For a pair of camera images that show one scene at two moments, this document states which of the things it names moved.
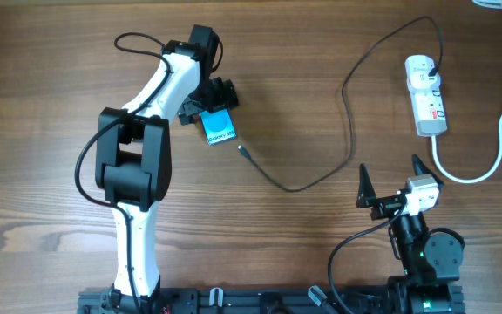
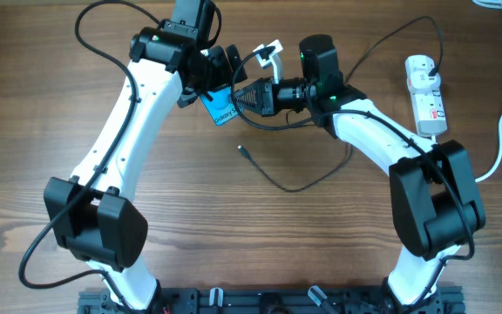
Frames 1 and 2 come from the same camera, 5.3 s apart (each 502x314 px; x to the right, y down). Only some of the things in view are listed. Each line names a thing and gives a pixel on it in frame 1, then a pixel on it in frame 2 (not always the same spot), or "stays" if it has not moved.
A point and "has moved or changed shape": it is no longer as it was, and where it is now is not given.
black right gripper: [390, 203] -> [267, 97]
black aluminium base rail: [268, 300] stays
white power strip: [428, 105] stays
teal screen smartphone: [218, 126] has moved or changed shape
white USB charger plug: [420, 80] stays
